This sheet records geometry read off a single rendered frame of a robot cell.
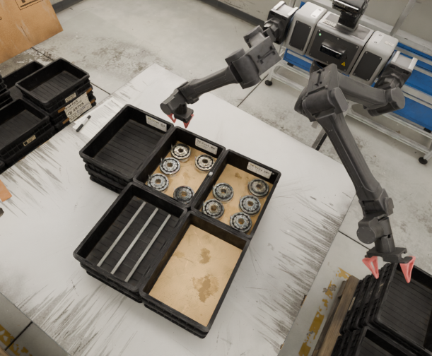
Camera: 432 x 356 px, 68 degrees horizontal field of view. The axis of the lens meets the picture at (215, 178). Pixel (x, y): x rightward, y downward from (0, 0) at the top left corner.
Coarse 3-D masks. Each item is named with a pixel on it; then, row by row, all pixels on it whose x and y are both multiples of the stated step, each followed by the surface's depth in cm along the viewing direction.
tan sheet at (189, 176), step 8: (192, 152) 169; (200, 152) 170; (192, 160) 166; (184, 168) 163; (192, 168) 163; (176, 176) 160; (184, 176) 160; (192, 176) 161; (200, 176) 161; (176, 184) 157; (184, 184) 157; (192, 184) 158; (200, 184) 158; (168, 192) 154
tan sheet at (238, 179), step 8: (232, 168) 166; (224, 176) 163; (232, 176) 163; (240, 176) 164; (248, 176) 164; (232, 184) 160; (240, 184) 161; (272, 184) 163; (240, 192) 158; (232, 200) 155; (264, 200) 157; (200, 208) 151; (224, 208) 152; (232, 208) 152; (224, 216) 150; (256, 216) 151; (248, 232) 146
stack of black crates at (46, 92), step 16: (48, 64) 230; (64, 64) 238; (32, 80) 225; (48, 80) 236; (64, 80) 238; (80, 80) 224; (32, 96) 212; (48, 96) 227; (64, 96) 221; (48, 112) 219; (64, 112) 228
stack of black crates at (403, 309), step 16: (384, 272) 179; (400, 272) 180; (416, 272) 173; (368, 288) 185; (384, 288) 168; (400, 288) 174; (416, 288) 175; (352, 304) 196; (368, 304) 174; (384, 304) 168; (400, 304) 169; (416, 304) 170; (352, 320) 184; (368, 320) 163; (384, 320) 164; (400, 320) 165; (416, 320) 166; (384, 336) 161; (400, 336) 151; (416, 336) 161; (416, 352) 155
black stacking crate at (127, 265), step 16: (128, 192) 143; (144, 192) 143; (128, 208) 147; (144, 208) 148; (160, 208) 149; (176, 208) 141; (112, 224) 142; (144, 224) 144; (160, 224) 144; (96, 240) 135; (112, 240) 138; (128, 240) 139; (144, 240) 139; (160, 240) 140; (96, 256) 133; (112, 256) 134; (128, 256) 135; (144, 256) 135; (96, 272) 130; (128, 272) 131; (144, 272) 132
